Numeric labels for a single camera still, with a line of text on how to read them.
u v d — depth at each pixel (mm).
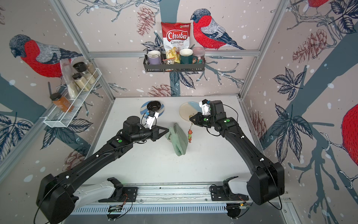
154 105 1108
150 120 662
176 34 778
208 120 657
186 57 815
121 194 687
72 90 707
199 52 852
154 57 801
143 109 1129
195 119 687
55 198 376
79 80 759
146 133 646
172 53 836
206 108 716
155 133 642
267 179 389
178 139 706
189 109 1138
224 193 718
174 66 860
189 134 765
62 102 669
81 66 782
